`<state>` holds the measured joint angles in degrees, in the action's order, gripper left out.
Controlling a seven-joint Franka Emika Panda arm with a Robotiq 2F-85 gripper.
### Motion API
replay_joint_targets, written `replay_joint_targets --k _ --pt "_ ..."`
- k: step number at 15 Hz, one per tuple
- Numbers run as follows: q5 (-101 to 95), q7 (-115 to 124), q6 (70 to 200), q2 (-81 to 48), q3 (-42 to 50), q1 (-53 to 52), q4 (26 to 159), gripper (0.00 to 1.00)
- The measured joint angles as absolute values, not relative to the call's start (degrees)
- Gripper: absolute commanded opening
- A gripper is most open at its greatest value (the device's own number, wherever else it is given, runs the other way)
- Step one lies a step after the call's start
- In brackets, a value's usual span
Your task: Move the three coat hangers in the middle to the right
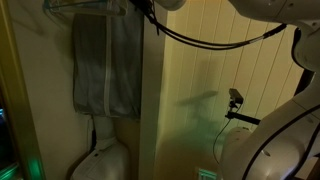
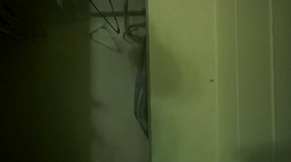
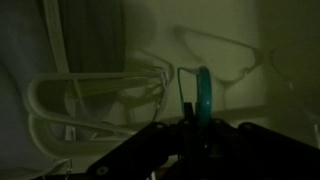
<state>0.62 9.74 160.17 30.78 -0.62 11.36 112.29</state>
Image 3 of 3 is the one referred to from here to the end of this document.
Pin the dark grey hanging garment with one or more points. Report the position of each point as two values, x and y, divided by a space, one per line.
93 33

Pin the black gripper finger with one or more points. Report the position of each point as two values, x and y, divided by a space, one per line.
187 113

